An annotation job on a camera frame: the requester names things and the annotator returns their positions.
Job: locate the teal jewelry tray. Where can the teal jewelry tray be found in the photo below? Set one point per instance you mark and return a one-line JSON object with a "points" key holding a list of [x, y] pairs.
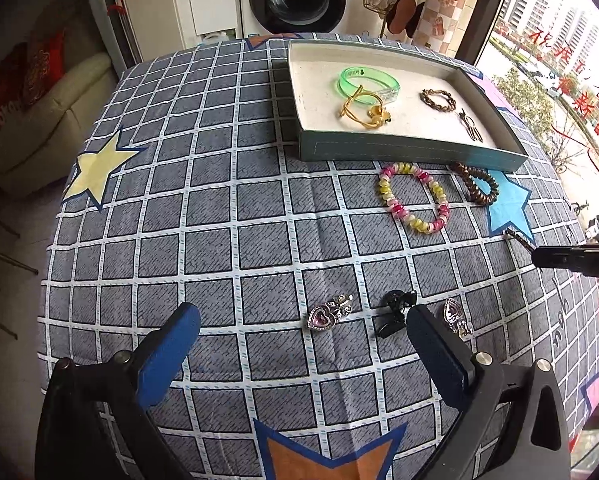
{"points": [[425, 124]]}

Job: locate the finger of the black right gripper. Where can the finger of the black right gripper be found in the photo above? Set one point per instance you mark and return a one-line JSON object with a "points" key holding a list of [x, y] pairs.
{"points": [[583, 259]]}

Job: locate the green translucent bangle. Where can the green translucent bangle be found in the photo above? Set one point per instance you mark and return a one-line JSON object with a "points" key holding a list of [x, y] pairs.
{"points": [[370, 79]]}

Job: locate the star rhinestone hair clip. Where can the star rhinestone hair clip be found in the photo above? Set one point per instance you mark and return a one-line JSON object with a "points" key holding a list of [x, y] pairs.
{"points": [[512, 234]]}

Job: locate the black hair claw clip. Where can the black hair claw clip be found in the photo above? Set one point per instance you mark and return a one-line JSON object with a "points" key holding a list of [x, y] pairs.
{"points": [[399, 302]]}

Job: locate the gold wire shoe rack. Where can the gold wire shoe rack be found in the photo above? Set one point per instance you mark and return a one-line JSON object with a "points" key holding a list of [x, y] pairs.
{"points": [[399, 17]]}

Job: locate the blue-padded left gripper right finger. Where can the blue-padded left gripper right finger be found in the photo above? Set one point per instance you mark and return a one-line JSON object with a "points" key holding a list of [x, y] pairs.
{"points": [[444, 355]]}

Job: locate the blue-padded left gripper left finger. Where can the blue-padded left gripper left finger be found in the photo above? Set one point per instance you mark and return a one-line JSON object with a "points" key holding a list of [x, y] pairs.
{"points": [[161, 353]]}

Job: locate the heart pendant silver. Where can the heart pendant silver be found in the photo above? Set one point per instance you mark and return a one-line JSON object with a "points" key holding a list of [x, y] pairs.
{"points": [[455, 319], [325, 316]]}

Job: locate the beige sofa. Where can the beige sofa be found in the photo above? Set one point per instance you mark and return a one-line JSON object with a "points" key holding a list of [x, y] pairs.
{"points": [[40, 147]]}

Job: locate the grey checkered star tablecloth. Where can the grey checkered star tablecloth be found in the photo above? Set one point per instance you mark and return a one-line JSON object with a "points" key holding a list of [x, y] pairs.
{"points": [[215, 207]]}

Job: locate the red cushion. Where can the red cushion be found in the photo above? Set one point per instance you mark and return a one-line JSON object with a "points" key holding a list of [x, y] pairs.
{"points": [[29, 71]]}

